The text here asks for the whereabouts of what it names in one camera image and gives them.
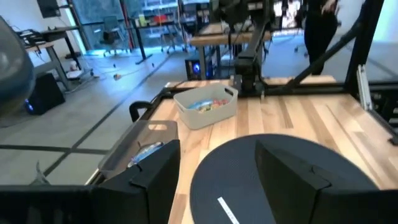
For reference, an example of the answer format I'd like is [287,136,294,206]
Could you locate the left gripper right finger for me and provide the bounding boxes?
[255,139,330,224]

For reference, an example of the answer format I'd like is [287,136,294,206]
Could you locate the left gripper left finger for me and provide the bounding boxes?
[93,139,181,224]

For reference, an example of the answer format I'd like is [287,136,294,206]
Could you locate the blue wrapper granola bar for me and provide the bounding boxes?
[127,141,165,169]

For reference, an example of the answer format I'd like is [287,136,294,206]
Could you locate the smoky transparent plastic bin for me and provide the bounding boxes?
[98,119,179,180]

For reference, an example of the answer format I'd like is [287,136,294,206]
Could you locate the white tape strip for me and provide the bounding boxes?
[216,196,241,224]

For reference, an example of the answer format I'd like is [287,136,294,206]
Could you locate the round dark blue woven mat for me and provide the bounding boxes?
[189,133,380,224]

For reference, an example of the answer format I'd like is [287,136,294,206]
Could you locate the light grey plastic bin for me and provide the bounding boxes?
[173,82,239,131]

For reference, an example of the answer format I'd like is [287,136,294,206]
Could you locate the computer tower blue light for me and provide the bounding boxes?
[185,57,215,81]

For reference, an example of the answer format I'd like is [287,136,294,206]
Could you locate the black computer tower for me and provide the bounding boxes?
[24,73,66,116]

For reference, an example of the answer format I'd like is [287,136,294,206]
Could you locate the person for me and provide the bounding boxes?
[303,0,341,75]

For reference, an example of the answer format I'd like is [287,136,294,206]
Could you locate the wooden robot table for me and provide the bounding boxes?
[189,22,274,78]

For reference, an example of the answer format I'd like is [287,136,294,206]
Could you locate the office chair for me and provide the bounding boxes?
[101,15,130,57]

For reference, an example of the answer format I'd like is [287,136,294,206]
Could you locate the office desk black legs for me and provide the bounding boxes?
[17,26,94,93]

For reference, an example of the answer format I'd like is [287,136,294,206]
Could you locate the black cable loop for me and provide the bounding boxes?
[129,101,153,123]

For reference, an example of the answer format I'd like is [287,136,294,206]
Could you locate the black aluminium table frame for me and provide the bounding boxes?
[261,0,398,147]

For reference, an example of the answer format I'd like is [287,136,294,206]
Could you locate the black wall monitor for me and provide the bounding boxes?
[36,0,62,19]

